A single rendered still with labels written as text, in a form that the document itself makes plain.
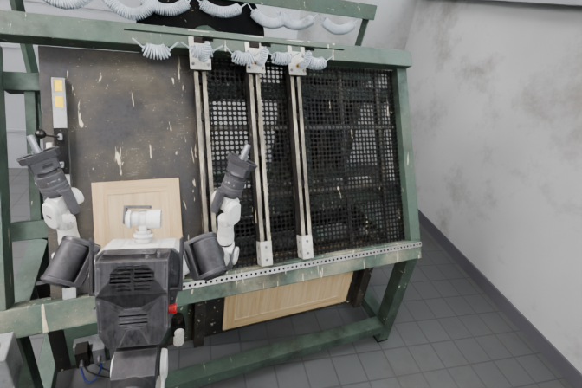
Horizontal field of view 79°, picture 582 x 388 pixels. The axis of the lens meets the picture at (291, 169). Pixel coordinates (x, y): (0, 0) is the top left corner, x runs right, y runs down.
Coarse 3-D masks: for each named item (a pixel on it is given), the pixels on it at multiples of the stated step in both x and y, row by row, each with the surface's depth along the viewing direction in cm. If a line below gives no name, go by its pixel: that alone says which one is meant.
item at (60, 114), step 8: (64, 80) 153; (64, 88) 152; (64, 96) 152; (64, 104) 152; (56, 112) 151; (64, 112) 152; (56, 120) 151; (64, 120) 152; (64, 288) 148; (72, 288) 150; (64, 296) 148; (72, 296) 149
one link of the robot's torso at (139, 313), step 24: (120, 240) 123; (144, 240) 120; (168, 240) 125; (96, 264) 100; (120, 264) 101; (144, 264) 103; (168, 264) 107; (96, 288) 100; (120, 288) 102; (144, 288) 131; (168, 288) 109; (96, 312) 102; (120, 312) 104; (144, 312) 106; (168, 312) 111; (120, 336) 106; (144, 336) 108
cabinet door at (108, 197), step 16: (96, 192) 157; (112, 192) 159; (128, 192) 162; (144, 192) 165; (160, 192) 168; (176, 192) 170; (96, 208) 157; (112, 208) 159; (160, 208) 167; (176, 208) 170; (96, 224) 156; (112, 224) 159; (176, 224) 169; (96, 240) 156
